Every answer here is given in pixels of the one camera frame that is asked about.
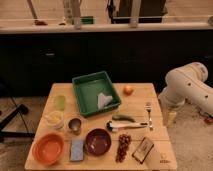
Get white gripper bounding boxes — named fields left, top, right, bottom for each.
left=158, top=87, right=184, bottom=126

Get white towel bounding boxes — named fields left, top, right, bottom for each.
left=97, top=93, right=113, bottom=109

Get green plastic bin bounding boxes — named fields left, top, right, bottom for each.
left=72, top=71, right=121, bottom=117

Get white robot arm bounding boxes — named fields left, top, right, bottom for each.
left=158, top=62, right=213, bottom=126

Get small metal cup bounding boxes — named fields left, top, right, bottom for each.
left=68, top=118, right=81, bottom=135

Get green plastic cup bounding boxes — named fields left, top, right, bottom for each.
left=54, top=95, right=66, bottom=111

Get clear cup with yellow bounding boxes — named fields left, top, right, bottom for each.
left=44, top=111, right=64, bottom=129

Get silver fork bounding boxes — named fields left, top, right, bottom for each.
left=145, top=102, right=153, bottom=131

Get dark brown box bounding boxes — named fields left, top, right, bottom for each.
left=132, top=137, right=154, bottom=164

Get orange fruit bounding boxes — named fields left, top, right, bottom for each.
left=123, top=86, right=134, bottom=95

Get green cucumber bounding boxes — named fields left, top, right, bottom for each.
left=112, top=115, right=135, bottom=122

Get bunch of red grapes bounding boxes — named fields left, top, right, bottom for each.
left=116, top=134, right=131, bottom=162

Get black white kitchen tool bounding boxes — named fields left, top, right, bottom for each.
left=106, top=121, right=148, bottom=132

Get dark red bowl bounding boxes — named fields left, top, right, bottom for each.
left=85, top=128, right=111, bottom=156

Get blue sponge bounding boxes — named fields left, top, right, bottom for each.
left=70, top=139, right=84, bottom=162

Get green box on shelf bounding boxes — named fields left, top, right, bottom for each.
left=81, top=16, right=94, bottom=24

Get orange plastic bowl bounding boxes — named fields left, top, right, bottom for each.
left=32, top=133, right=64, bottom=166

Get black stand legs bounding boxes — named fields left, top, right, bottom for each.
left=0, top=76, right=36, bottom=143

